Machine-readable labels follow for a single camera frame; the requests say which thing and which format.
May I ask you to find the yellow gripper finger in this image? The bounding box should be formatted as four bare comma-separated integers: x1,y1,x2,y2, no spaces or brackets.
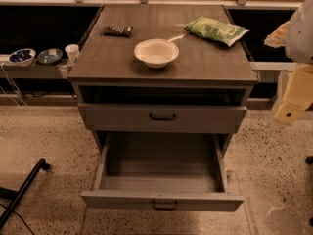
264,21,290,48

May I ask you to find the green jalapeno chip bag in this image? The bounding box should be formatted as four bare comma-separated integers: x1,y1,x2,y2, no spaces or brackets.
185,17,248,47

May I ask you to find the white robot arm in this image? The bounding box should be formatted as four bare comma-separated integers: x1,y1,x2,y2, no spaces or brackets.
264,0,313,124

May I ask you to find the grey drawer cabinet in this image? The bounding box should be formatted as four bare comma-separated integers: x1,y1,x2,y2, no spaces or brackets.
68,4,257,150

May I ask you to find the open grey lower drawer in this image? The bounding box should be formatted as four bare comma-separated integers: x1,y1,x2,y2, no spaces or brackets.
81,132,244,212

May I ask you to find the white bowl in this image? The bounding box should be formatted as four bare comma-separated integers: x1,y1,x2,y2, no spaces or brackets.
134,39,179,69

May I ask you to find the dark snack bar pack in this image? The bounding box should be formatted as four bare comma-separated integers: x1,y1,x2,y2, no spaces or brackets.
103,26,133,37

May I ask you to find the white paper cup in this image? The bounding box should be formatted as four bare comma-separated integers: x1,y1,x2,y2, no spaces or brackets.
65,44,79,63

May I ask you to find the blue patterned bowl right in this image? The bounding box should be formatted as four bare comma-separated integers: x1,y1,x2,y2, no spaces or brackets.
37,48,63,65

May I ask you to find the blue patterned bowl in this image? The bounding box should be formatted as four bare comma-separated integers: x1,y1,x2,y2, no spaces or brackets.
37,48,63,65
9,48,36,67

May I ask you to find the blue patterned bowl left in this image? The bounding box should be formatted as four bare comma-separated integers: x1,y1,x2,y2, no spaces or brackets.
9,48,36,67

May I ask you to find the low side shelf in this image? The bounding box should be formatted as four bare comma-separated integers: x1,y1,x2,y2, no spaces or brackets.
0,55,72,79

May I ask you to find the black chair leg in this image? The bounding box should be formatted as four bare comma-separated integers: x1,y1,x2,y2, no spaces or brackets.
0,158,50,230

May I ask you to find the black upper drawer handle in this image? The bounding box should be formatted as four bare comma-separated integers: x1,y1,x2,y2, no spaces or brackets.
149,113,176,121

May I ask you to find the black drawer handle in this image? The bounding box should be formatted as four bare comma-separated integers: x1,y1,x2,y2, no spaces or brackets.
151,200,178,211
149,113,176,121

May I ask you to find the black lower drawer handle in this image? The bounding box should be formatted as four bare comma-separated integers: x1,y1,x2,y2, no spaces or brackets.
151,200,178,211

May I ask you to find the white cable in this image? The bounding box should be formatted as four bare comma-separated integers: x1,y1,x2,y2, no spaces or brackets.
0,62,27,108

